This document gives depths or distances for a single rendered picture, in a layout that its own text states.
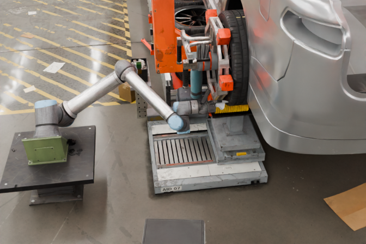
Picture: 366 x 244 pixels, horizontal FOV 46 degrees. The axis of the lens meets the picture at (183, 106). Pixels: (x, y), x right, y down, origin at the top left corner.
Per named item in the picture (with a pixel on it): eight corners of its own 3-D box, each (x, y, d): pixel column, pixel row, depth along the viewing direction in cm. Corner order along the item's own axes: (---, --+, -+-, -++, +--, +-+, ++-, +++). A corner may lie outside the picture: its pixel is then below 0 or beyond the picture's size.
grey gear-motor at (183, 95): (228, 127, 366) (230, 91, 346) (178, 131, 361) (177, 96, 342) (224, 114, 380) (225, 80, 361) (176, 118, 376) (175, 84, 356)
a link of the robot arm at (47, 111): (30, 125, 294) (29, 99, 297) (44, 127, 311) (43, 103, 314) (50, 122, 291) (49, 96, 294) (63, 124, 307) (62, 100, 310)
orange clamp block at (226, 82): (230, 83, 283) (233, 90, 275) (218, 84, 282) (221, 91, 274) (230, 74, 279) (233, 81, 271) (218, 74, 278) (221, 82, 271)
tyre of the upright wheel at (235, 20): (276, 82, 264) (258, -11, 284) (239, 85, 261) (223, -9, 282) (252, 115, 326) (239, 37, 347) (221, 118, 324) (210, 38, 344)
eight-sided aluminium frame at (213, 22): (226, 113, 296) (230, 40, 265) (217, 114, 295) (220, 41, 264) (212, 73, 340) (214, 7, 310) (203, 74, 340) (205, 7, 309)
